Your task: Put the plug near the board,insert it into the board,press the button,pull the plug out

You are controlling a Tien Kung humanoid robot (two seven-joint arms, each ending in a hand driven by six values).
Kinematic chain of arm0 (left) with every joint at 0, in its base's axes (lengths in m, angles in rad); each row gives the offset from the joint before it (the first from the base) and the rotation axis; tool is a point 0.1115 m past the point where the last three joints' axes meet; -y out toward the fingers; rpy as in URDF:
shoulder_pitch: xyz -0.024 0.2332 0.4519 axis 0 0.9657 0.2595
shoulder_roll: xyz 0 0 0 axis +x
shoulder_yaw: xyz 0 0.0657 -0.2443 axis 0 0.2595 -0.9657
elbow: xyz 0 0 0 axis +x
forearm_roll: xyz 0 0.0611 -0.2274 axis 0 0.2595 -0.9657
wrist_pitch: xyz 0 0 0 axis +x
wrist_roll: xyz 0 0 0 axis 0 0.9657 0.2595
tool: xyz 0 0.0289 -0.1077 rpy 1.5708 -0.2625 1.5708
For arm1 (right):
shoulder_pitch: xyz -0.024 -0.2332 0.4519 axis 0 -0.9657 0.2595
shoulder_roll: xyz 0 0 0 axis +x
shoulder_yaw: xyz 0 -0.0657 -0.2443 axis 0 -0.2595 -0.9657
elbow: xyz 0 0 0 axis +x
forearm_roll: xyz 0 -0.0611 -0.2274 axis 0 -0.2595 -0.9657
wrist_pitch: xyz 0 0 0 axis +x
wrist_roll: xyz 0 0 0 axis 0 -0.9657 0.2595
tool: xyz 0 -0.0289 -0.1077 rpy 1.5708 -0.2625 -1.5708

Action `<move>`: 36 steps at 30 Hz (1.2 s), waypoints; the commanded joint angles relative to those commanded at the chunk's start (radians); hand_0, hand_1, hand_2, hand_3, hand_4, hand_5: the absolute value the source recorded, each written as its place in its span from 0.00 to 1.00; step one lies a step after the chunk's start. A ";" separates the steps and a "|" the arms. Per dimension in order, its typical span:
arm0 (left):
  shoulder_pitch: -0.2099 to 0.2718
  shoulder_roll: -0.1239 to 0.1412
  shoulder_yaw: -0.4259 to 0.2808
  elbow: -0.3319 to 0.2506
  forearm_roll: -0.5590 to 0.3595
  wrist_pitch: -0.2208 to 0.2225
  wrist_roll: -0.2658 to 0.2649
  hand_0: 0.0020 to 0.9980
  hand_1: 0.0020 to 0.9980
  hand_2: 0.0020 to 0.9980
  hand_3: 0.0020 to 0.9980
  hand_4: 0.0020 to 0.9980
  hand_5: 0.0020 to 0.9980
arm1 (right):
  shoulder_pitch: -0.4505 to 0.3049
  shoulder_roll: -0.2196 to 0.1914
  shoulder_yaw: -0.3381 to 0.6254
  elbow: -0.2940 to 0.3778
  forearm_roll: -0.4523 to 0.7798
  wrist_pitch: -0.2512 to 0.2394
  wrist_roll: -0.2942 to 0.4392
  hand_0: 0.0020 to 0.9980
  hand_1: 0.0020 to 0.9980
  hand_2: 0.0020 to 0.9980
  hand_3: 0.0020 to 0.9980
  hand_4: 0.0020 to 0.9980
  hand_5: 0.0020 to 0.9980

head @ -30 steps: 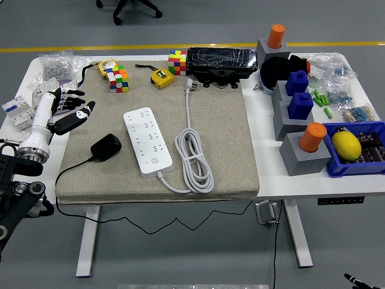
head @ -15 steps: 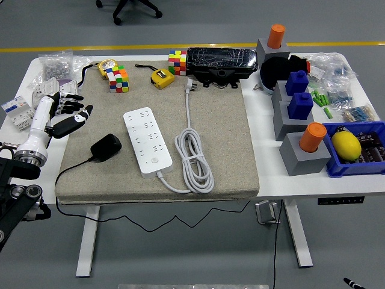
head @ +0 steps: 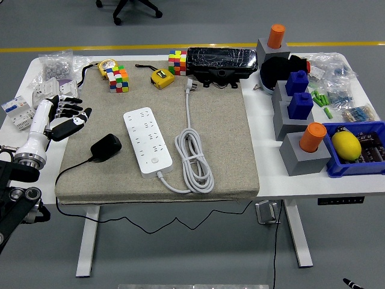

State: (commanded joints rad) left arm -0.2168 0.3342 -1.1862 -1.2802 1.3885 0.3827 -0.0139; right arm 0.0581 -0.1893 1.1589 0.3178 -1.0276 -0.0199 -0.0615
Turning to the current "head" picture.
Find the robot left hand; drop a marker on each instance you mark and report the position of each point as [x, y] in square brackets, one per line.
[37, 126]

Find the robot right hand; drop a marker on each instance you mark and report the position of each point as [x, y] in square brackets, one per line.
[353, 283]

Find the black plug adapter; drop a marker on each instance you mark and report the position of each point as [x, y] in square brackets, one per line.
[106, 147]

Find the white power strip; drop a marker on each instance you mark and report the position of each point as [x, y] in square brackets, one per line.
[147, 138]

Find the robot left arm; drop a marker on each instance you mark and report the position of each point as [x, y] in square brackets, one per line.
[15, 204]

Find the white circuit breaker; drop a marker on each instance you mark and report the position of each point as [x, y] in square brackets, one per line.
[15, 108]

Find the white socket panel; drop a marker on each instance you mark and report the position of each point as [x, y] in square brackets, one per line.
[45, 88]
[68, 88]

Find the bag of grey screws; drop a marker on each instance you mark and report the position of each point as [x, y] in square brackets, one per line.
[55, 67]

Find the white table leg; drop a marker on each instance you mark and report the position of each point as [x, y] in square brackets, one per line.
[297, 234]
[87, 241]

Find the clear plastic bag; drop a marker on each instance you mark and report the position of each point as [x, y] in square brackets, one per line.
[81, 63]

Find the black table control panel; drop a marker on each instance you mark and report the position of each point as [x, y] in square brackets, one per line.
[340, 200]

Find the round yellow tape measure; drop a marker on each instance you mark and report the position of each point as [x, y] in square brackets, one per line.
[107, 64]

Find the multicolour puzzle cube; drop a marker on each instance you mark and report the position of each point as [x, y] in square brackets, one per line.
[118, 79]
[177, 63]

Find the blue plastic bin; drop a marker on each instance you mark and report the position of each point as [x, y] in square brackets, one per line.
[346, 170]

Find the grey square block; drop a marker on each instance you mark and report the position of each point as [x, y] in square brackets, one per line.
[278, 93]
[300, 162]
[264, 51]
[284, 126]

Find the square yellow tape measure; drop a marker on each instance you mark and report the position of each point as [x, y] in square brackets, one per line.
[162, 79]

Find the dark electronic parts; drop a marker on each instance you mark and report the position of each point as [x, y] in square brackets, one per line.
[373, 147]

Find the yellow lemon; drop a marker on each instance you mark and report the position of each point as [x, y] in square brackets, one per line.
[346, 146]

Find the orange cylinder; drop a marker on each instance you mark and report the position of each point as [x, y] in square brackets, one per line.
[312, 137]
[276, 36]

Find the black office chair base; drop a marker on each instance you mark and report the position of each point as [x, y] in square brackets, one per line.
[135, 7]

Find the green plastic anchor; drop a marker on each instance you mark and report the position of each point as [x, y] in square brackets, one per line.
[326, 100]
[315, 94]
[328, 113]
[322, 100]
[316, 100]

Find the grey-brown mat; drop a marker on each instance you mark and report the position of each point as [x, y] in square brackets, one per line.
[216, 135]

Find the blue block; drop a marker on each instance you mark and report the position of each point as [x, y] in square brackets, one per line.
[300, 106]
[297, 83]

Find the small bag of blue resistors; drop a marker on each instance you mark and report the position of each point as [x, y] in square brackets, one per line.
[340, 96]

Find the black wrapped box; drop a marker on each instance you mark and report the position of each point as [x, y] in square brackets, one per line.
[221, 58]

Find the white round base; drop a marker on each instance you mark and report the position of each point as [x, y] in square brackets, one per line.
[267, 89]

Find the large bag of blue parts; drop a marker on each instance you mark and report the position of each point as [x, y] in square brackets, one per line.
[334, 67]

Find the small metal screws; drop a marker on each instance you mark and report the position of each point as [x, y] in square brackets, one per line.
[256, 87]

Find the silver metal bracket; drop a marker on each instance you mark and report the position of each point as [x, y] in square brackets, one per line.
[266, 212]

